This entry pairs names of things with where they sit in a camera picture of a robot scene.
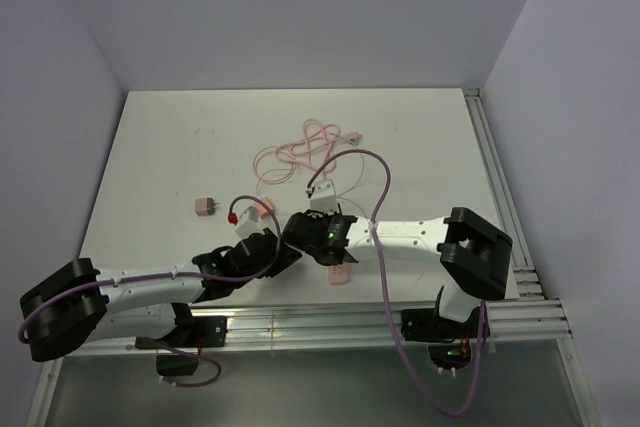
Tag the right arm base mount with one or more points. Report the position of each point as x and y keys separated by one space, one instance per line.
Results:
x=449 y=342

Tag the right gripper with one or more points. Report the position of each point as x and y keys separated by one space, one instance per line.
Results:
x=315 y=216

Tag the orange pink charger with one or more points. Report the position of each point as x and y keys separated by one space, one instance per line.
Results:
x=264 y=205

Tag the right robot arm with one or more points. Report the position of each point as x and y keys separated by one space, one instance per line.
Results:
x=474 y=253

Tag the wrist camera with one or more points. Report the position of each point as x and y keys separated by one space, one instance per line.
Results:
x=322 y=197
x=247 y=223

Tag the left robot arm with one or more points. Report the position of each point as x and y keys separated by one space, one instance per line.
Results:
x=80 y=303

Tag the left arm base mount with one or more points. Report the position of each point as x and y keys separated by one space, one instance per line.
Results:
x=180 y=353

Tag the brown pink plug adapter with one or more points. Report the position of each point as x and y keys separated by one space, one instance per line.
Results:
x=205 y=206

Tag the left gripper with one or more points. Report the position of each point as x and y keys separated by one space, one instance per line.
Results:
x=288 y=256

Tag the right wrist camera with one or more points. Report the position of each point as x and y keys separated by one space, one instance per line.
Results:
x=322 y=197

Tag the right side aluminium rail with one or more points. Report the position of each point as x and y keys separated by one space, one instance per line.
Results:
x=526 y=277

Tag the aluminium rail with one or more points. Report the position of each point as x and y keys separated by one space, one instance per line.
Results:
x=526 y=277
x=365 y=325

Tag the front aluminium rail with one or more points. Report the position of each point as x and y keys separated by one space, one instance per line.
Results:
x=365 y=325

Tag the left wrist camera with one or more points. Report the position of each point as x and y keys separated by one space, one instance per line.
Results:
x=247 y=223

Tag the pink power strip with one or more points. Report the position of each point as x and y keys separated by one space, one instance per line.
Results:
x=339 y=275

